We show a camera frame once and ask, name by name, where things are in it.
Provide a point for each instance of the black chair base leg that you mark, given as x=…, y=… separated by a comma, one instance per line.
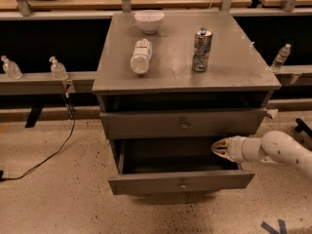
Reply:
x=301, y=126

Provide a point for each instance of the silver patterned drink can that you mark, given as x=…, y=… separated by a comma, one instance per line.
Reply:
x=202, y=48

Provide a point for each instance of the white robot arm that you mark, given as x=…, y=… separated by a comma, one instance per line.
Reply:
x=276, y=149

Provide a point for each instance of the white bowl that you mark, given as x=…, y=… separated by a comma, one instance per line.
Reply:
x=149, y=21

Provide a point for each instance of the grey drawer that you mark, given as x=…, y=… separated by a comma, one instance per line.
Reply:
x=162, y=165
x=181, y=123

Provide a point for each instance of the grey drawer cabinet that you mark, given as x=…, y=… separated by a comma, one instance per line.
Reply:
x=236, y=76

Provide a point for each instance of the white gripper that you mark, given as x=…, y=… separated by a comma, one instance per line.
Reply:
x=236, y=148

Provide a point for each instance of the grey top drawer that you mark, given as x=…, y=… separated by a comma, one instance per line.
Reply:
x=181, y=123

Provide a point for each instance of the far left clear pump bottle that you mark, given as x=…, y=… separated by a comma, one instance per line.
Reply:
x=11, y=68

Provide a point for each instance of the clear pump bottle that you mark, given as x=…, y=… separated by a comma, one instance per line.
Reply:
x=11, y=68
x=58, y=69

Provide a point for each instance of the lying clear plastic bottle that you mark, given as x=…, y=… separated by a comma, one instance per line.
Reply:
x=141, y=57

